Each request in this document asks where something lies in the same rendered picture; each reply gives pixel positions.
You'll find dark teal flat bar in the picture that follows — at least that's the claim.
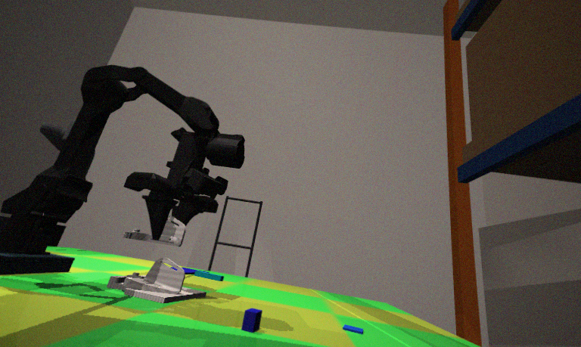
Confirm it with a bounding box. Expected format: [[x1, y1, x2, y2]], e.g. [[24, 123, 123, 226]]
[[194, 271, 225, 281]]

